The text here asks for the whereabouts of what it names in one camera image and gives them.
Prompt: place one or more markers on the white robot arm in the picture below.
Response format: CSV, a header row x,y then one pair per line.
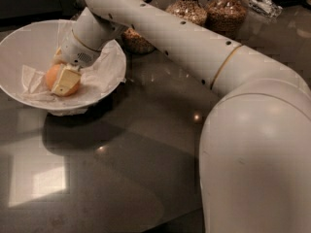
x,y
255,145

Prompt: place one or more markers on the orange fruit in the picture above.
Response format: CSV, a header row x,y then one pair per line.
x,y
53,76

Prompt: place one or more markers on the white bowl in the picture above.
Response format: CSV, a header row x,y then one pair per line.
x,y
10,56

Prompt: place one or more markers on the white paper towel in bowl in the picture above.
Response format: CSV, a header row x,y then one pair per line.
x,y
38,41

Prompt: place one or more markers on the clear plastic packet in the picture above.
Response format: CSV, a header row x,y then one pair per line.
x,y
265,8

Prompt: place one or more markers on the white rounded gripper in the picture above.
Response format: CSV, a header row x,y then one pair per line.
x,y
77,51

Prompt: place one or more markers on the glass jar of brown cereal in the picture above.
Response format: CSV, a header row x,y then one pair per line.
x,y
225,17

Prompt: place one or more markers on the glass jar of round cereal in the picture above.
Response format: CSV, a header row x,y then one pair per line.
x,y
190,10

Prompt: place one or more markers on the glass jar of mixed granola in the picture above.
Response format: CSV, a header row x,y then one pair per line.
x,y
135,43

